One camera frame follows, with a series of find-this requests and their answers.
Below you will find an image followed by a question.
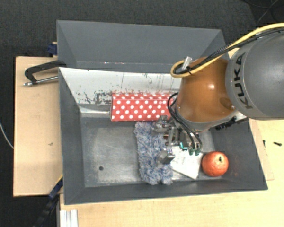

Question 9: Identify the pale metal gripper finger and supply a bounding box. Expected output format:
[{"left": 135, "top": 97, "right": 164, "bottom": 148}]
[
  {"left": 156, "top": 149, "right": 176, "bottom": 164},
  {"left": 152, "top": 115, "right": 172, "bottom": 134}
]

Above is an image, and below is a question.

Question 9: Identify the red white-dotted box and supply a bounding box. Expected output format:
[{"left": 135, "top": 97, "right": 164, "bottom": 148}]
[{"left": 110, "top": 93, "right": 178, "bottom": 122}]

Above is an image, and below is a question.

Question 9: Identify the blue and white fluffy cloth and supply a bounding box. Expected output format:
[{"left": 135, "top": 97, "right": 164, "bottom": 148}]
[{"left": 133, "top": 121, "right": 174, "bottom": 186}]

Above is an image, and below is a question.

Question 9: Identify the pale wood flat board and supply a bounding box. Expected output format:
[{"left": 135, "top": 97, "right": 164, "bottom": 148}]
[{"left": 13, "top": 56, "right": 64, "bottom": 197}]

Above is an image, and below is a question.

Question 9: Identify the grey metal bin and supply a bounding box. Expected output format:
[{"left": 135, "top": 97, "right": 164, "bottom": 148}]
[{"left": 56, "top": 19, "right": 268, "bottom": 205}]

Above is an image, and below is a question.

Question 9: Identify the orange fruit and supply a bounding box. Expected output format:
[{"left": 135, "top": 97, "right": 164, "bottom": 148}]
[{"left": 201, "top": 151, "right": 230, "bottom": 177}]

